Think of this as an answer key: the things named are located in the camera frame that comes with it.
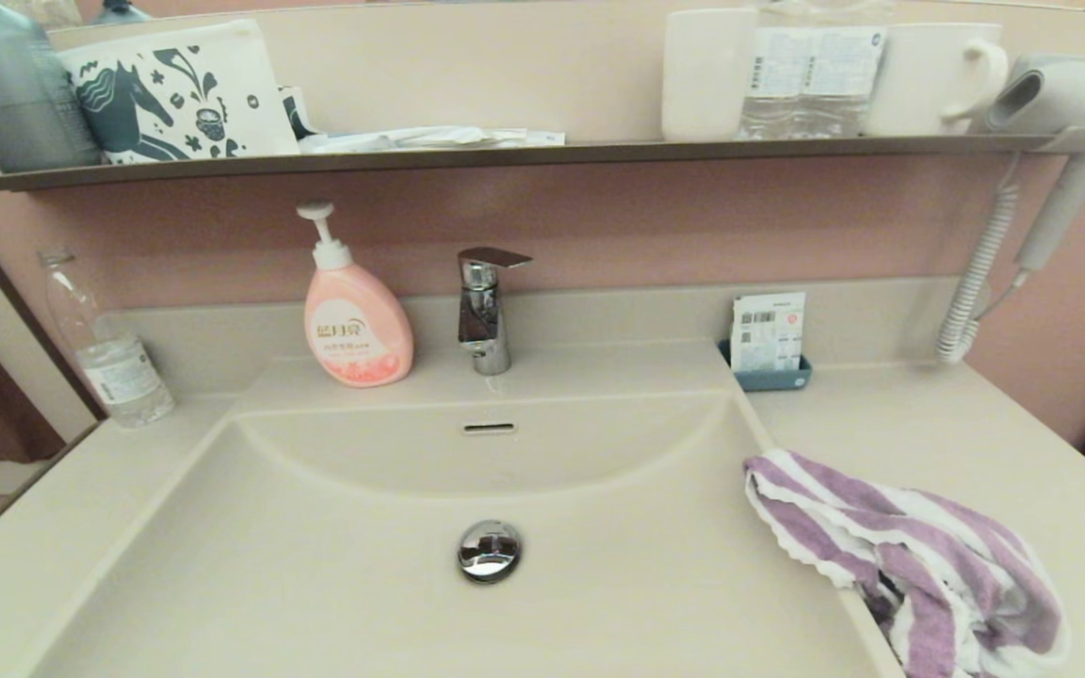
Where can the white hair dryer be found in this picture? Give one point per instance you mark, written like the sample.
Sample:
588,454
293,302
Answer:
1079,94

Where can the pink soap pump bottle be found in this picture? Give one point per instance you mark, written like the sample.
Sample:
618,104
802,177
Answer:
359,330

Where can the chrome sink drain stopper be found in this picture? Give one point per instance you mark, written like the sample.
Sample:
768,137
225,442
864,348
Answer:
489,551

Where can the white printed paper packet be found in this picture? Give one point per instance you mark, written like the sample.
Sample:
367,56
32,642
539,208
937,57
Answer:
769,330

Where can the white tumbler cup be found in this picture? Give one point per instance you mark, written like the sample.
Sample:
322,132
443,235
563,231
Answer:
707,75

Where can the grey bottle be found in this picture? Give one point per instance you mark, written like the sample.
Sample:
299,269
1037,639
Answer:
20,94

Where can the chrome faucet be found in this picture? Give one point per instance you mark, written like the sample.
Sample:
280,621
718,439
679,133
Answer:
484,311

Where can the purple white striped towel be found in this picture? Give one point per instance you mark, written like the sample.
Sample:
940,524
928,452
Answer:
919,546

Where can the uncapped clear plastic bottle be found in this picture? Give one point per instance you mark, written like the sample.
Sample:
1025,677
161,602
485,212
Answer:
119,367

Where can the white horse print pouch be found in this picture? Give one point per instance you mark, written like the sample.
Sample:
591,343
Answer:
175,89

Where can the brown wall shelf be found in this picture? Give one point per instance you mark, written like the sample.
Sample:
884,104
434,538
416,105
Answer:
505,155

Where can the white wrapped toiletries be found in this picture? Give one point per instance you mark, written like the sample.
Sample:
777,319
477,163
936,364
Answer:
429,137

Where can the beige sink basin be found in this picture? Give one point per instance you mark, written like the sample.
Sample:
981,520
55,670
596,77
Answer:
316,565

